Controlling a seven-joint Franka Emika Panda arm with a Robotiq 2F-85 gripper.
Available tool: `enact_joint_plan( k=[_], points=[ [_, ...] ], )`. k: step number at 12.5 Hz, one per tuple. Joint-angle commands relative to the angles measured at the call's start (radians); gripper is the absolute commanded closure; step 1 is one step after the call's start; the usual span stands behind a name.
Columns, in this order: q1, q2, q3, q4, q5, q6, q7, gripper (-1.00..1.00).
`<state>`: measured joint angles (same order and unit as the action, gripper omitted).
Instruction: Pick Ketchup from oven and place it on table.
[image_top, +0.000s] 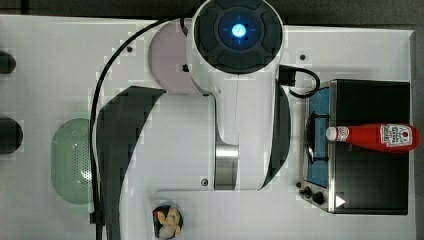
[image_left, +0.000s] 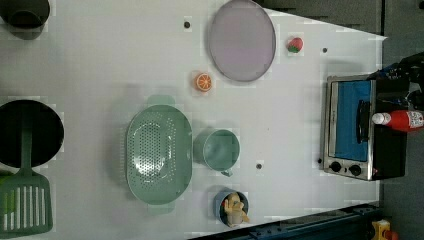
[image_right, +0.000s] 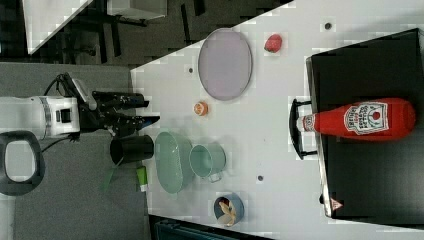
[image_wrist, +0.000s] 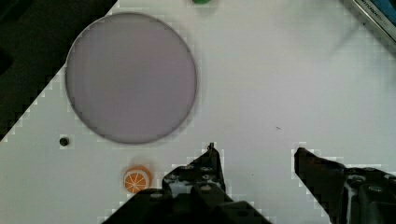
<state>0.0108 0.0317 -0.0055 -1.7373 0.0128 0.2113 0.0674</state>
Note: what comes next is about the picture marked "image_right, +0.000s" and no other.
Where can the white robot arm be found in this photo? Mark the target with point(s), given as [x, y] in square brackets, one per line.
[25, 122]

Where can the red strawberry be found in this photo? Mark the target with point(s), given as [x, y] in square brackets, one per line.
[273, 43]

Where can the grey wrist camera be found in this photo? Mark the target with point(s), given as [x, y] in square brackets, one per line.
[85, 94]

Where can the green mug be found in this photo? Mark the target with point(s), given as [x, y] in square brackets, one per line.
[208, 161]

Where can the orange slice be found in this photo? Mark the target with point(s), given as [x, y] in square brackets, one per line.
[201, 108]

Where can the grey round plate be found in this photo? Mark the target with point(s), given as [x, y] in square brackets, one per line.
[225, 64]

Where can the black cylinder cup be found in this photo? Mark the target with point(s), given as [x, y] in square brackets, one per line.
[131, 149]

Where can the red ketchup bottle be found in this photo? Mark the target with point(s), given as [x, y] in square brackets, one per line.
[384, 119]

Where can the black oven door handle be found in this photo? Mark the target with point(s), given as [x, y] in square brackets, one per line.
[295, 133]

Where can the blue bowl with peels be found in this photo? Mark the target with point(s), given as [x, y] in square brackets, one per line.
[228, 210]

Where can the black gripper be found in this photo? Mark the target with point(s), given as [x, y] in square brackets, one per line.
[93, 120]

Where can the dark teal crate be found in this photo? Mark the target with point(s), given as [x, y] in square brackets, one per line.
[166, 230]

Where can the green oval colander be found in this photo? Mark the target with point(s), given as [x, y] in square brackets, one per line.
[172, 152]

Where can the green marker tube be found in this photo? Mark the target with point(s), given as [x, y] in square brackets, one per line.
[142, 178]

